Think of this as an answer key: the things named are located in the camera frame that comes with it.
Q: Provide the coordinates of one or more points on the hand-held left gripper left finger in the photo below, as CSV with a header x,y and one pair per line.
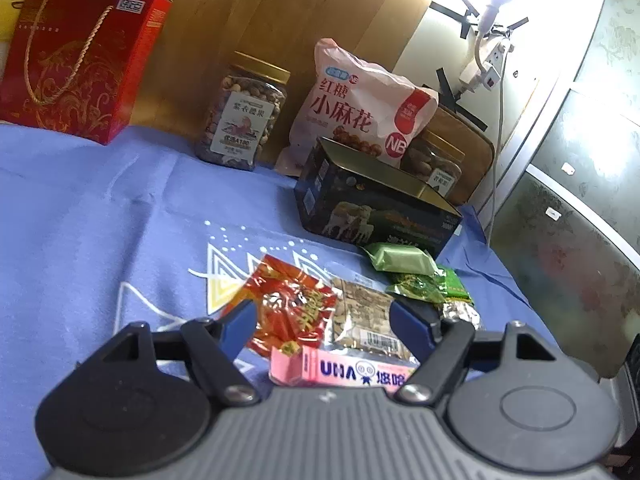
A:
x,y
239,327

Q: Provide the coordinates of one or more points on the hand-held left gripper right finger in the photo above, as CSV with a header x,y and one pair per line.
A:
x,y
407,327

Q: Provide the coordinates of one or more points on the crinkled green snack packet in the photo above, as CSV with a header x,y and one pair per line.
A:
x,y
417,287

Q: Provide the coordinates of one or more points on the clear sunflower seed packet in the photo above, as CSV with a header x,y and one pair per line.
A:
x,y
362,312

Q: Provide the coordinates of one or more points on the red snack packet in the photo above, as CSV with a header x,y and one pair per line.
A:
x,y
285,305

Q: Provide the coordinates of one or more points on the silver snack packet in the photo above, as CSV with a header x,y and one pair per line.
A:
x,y
462,315

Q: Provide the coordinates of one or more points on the bright green snack packet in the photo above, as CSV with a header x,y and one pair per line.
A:
x,y
457,285

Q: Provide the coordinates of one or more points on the light green snack packet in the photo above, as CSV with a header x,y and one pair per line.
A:
x,y
400,259

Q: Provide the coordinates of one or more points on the pink candy box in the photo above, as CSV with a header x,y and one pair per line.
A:
x,y
325,370

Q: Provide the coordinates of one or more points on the dark tin box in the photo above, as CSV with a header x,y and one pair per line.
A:
x,y
380,210

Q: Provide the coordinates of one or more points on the nut jar with gold lid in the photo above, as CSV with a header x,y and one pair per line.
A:
x,y
442,167

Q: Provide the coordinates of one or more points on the blue printed blanket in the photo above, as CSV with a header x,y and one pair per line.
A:
x,y
110,220

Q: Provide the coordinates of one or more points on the small wooden board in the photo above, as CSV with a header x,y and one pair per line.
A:
x,y
467,130

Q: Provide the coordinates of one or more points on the nut jar with white label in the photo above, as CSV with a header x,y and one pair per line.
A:
x,y
242,115

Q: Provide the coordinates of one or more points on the black tape strip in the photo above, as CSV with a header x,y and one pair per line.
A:
x,y
447,11
515,24
467,115
444,80

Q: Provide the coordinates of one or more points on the frosted glass sliding door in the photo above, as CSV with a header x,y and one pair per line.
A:
x,y
580,185

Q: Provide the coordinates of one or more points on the pink snack bag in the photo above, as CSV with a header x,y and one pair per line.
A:
x,y
350,105

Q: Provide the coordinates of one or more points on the white power strip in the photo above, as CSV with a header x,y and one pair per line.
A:
x,y
487,67

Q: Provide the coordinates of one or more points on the red gift box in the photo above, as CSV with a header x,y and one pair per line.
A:
x,y
75,65

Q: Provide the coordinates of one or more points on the wooden headboard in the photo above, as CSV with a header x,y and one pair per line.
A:
x,y
280,5

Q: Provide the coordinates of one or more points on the white gooseneck lamp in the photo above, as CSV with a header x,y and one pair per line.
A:
x,y
492,5

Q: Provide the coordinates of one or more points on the yellow plush toy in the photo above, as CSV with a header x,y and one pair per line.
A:
x,y
12,5

